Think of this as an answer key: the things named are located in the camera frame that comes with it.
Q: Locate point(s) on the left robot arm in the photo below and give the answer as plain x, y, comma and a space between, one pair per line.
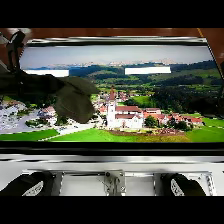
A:
20, 185

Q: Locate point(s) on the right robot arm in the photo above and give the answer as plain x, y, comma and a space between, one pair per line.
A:
186, 186

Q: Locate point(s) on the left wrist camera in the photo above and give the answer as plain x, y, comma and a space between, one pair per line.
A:
15, 39

